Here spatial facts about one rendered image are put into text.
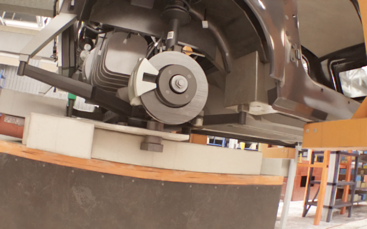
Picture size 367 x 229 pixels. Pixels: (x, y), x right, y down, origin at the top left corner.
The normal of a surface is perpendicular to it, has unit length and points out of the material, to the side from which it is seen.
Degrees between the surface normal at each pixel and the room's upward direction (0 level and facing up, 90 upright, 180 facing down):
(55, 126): 90
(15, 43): 90
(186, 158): 90
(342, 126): 90
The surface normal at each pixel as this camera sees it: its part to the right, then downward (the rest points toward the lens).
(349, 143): -0.92, -0.17
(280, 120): 0.36, 0.04
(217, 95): 0.18, 0.17
